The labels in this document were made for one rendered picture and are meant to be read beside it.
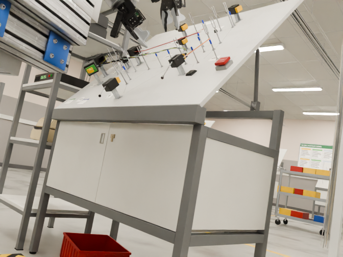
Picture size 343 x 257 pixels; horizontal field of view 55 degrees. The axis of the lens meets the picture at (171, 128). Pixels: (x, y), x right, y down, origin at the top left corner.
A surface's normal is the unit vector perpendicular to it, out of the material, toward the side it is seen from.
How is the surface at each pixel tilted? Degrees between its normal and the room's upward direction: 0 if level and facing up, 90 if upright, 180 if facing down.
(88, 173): 90
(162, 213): 90
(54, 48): 90
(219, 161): 90
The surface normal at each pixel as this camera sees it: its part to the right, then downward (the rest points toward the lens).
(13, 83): 0.77, 0.05
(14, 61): 0.93, 0.12
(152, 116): -0.70, -0.21
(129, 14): -0.14, 0.29
